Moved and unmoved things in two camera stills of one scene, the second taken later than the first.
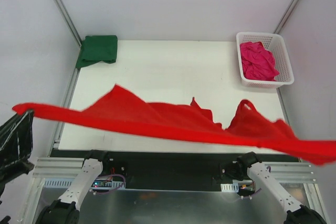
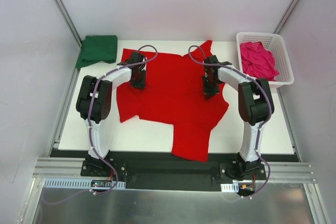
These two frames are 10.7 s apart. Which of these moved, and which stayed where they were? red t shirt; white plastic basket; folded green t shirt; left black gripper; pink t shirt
Moved: red t shirt; left black gripper
Stayed: pink t shirt; white plastic basket; folded green t shirt
